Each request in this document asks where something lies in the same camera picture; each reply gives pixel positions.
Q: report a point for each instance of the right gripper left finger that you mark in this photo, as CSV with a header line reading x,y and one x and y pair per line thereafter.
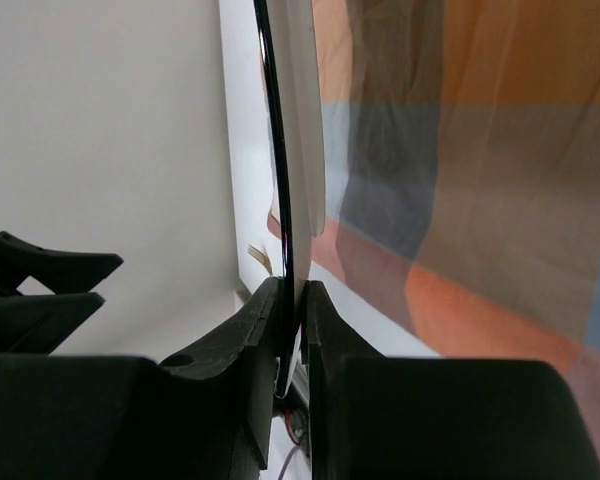
x,y
202,413

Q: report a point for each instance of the square white plate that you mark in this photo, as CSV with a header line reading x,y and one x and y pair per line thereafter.
x,y
289,60

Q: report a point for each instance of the gold fork green handle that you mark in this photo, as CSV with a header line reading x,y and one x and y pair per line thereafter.
x,y
261,257

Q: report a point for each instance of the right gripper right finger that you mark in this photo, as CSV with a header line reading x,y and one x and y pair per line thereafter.
x,y
375,417

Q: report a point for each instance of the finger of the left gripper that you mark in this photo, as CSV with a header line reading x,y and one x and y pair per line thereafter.
x,y
40,323
61,272

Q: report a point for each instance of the checkered orange blue cloth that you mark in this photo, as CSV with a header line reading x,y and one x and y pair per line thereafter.
x,y
462,144

